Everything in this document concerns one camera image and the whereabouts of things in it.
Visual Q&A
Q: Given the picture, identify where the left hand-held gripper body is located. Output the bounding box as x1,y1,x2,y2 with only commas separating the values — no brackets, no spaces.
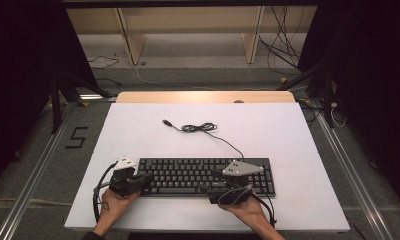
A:
107,156,150,198

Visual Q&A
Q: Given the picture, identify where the thin black floor cable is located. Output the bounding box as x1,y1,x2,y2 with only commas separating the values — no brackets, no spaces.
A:
87,54,121,70

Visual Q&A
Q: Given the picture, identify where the bundle of black floor cables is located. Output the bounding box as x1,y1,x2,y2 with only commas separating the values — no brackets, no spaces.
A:
257,5,305,76

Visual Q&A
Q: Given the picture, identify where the aluminium floor rail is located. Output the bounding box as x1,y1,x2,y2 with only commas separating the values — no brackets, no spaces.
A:
0,101,76,240
311,102,395,240

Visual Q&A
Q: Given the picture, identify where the hand-held gripper cable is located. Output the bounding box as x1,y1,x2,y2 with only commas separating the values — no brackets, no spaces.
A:
92,161,120,224
217,184,278,228

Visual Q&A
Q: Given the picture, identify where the right hand-held gripper cable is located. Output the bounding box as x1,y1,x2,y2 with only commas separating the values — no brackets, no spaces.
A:
217,184,278,228

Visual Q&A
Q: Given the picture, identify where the wooden table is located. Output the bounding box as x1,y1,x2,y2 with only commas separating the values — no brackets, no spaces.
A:
115,90,296,104

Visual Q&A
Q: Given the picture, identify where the person's right hand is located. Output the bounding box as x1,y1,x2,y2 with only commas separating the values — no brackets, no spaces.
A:
218,192,270,225

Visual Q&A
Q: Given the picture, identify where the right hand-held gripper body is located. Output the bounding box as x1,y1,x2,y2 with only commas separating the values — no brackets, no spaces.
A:
207,159,265,206

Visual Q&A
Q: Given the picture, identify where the left hand-held gripper cable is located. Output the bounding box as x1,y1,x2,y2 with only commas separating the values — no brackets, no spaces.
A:
92,161,120,224

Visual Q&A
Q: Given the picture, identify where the person's left hand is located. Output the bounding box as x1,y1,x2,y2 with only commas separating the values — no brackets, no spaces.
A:
98,187,142,232

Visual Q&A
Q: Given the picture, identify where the white cable with plug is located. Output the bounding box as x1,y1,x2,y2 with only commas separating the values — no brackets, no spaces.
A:
329,101,348,129

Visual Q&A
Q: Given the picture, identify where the black keyboard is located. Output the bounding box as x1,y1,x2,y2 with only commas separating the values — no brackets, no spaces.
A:
135,157,276,199

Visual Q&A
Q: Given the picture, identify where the dark curtain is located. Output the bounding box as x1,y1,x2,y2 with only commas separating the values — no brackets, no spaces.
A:
297,0,400,218
0,0,100,195

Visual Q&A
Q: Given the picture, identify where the white table cover board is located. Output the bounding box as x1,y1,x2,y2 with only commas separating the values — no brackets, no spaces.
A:
63,102,351,233

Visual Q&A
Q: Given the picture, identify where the short silver metal bar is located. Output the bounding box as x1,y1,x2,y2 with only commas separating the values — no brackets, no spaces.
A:
79,94,118,102

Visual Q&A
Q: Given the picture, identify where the black metal stand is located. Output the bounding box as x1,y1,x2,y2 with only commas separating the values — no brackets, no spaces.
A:
275,59,336,130
48,70,113,135

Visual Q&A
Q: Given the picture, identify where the black keyboard cable with plug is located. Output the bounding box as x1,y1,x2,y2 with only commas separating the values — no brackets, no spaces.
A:
161,119,246,160

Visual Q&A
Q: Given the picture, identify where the wooden shelf unit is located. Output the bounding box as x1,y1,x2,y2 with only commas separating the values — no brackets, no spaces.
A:
65,5,318,66

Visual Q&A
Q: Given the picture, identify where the white floor cable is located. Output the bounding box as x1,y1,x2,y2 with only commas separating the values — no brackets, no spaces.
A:
131,63,220,92

